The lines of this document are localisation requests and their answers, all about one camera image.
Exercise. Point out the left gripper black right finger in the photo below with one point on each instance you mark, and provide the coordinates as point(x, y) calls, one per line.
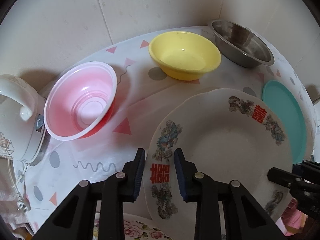
point(197, 187)

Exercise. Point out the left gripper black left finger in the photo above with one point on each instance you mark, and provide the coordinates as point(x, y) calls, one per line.
point(122, 187)

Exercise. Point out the white floral plate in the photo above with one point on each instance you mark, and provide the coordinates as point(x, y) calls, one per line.
point(140, 228)

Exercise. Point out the white dragon pattern plate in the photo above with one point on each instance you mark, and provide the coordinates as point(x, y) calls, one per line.
point(228, 135)

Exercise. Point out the pink red plastic bowl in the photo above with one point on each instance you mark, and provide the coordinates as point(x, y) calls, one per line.
point(81, 102)

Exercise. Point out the yellow plastic bowl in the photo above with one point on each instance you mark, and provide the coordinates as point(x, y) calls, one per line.
point(184, 55)

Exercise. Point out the stainless steel bowl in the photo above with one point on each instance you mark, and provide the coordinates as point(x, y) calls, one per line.
point(240, 45)

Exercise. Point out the teal plastic plate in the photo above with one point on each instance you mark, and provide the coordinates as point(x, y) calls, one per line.
point(282, 102)

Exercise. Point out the patterned white tablecloth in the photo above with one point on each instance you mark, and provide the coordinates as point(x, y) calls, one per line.
point(145, 95)

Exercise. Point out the white ceramic electric kettle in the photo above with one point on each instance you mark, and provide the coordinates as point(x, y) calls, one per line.
point(22, 121)

